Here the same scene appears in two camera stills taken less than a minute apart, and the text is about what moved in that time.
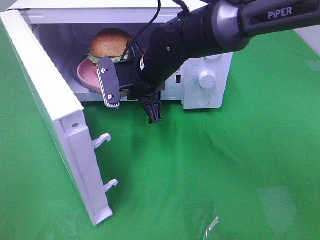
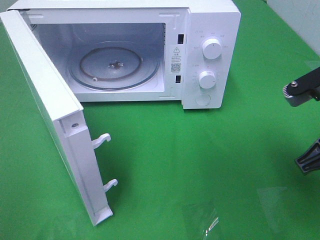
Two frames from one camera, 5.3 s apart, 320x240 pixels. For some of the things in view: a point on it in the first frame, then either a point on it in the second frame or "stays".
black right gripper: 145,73 -> 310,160
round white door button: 203,99 stays
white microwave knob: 207,79 stays
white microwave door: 63,114 stays
